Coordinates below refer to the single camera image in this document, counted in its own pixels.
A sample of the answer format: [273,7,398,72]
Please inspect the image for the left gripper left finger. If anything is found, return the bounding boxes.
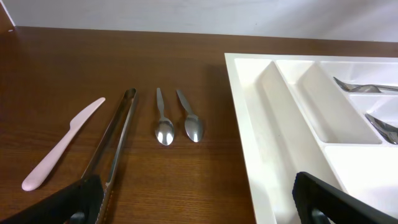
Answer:
[2,175,104,224]

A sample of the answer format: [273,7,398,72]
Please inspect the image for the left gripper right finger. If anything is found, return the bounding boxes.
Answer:
[292,172,397,224]

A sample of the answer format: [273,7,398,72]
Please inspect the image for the long metal tongs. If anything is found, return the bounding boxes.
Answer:
[74,88,138,223]

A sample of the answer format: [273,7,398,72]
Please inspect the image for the pink plastic knife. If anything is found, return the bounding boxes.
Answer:
[21,97,106,191]

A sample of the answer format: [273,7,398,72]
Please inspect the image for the large metal spoon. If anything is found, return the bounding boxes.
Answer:
[384,131,398,144]
[365,114,397,134]

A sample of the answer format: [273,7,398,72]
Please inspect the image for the small metal teaspoon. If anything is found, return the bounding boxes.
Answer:
[176,90,204,142]
[155,88,175,146]

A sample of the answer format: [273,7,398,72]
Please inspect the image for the metal fork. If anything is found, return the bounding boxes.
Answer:
[333,77,397,92]
[349,85,381,93]

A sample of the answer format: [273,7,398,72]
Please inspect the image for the white plastic cutlery tray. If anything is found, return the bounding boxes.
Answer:
[225,53,397,223]

